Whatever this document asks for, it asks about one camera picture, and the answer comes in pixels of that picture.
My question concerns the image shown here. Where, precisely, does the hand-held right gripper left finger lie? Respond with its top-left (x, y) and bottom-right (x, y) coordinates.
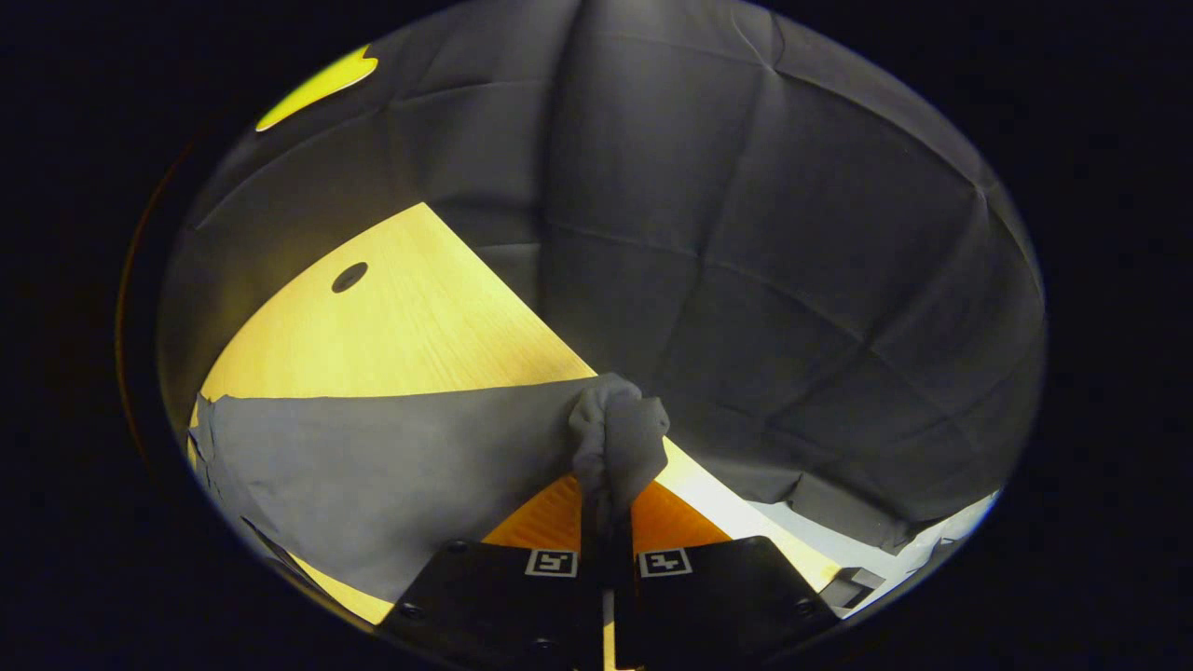
top-left (376, 473), bottom-right (605, 671)

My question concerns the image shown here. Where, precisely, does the grey button shirt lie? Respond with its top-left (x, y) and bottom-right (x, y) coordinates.
top-left (189, 373), bottom-right (672, 605)

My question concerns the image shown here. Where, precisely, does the black table edge bracket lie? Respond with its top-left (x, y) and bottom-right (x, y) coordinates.
top-left (820, 567), bottom-right (886, 611)

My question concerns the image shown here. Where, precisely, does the black backdrop cloth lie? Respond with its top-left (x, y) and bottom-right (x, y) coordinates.
top-left (157, 0), bottom-right (1047, 551)

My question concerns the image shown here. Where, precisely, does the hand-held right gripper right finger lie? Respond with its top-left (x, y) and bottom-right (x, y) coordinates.
top-left (610, 480), bottom-right (842, 670)

